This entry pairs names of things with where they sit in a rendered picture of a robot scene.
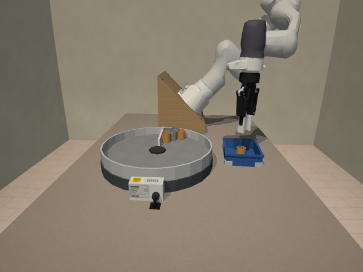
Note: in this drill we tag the blue open crate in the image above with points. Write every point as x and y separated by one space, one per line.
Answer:
253 157

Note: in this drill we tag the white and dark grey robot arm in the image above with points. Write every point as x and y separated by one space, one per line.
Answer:
284 15

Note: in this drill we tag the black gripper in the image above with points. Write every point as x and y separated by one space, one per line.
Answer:
247 100

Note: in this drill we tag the bronze bushing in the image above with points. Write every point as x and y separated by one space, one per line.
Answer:
241 150
181 134
166 137

